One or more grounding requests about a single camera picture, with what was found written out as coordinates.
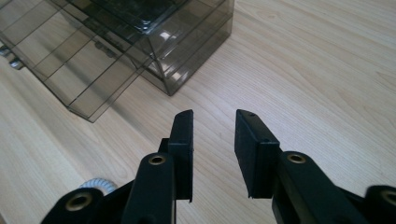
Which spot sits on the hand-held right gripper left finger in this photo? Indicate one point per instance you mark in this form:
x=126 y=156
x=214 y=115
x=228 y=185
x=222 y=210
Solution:
x=183 y=155

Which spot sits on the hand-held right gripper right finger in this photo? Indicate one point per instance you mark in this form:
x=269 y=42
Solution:
x=249 y=155

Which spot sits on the white ribbed round object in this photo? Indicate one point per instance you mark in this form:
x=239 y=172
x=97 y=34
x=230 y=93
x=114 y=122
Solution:
x=101 y=184

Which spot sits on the smoky transparent drawer cabinet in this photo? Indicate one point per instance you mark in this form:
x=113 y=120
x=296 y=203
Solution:
x=193 y=46

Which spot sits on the smoky transparent plastic drawer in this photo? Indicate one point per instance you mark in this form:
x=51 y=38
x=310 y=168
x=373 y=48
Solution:
x=77 y=74

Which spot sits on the small silver metal object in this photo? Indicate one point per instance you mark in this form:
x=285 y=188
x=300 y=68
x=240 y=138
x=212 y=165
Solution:
x=14 y=62

